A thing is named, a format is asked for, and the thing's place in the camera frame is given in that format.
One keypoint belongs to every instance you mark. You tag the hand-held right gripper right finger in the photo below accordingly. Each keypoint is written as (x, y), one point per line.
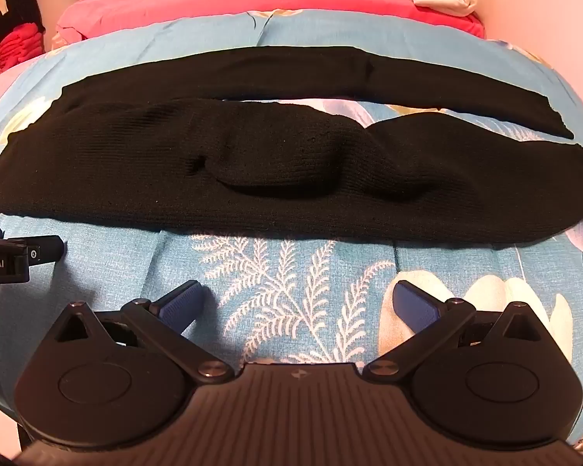
(413, 303)

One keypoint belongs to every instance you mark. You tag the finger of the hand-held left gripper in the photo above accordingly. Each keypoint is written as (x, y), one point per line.
(46, 250)

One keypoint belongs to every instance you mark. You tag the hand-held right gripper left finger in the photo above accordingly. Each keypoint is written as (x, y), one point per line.
(182, 303)

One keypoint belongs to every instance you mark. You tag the black knit pants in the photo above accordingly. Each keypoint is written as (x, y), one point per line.
(272, 179)

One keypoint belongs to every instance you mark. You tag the blue floral blanket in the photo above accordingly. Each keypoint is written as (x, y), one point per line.
(296, 272)

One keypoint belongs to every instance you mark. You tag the stack of red clothes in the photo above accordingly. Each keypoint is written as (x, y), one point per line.
(22, 43)

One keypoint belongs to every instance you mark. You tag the pink blanket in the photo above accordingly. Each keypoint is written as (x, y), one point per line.
(223, 7)

